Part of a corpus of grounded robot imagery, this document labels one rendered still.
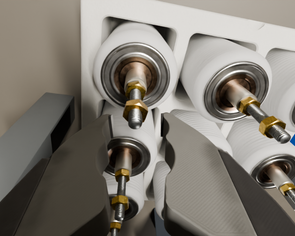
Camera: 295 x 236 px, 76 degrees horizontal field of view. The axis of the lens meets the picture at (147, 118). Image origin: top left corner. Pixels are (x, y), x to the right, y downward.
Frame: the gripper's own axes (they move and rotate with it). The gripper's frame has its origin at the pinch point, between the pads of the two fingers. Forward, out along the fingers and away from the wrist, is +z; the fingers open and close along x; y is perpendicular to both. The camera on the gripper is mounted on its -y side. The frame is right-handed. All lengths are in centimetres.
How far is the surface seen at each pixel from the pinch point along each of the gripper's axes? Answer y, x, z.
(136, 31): -3.8, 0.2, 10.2
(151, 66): -0.5, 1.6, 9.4
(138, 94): 0.4, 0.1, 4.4
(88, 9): -5.6, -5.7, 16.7
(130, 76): -0.2, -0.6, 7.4
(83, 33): -2.9, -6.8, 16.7
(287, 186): 15.8, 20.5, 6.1
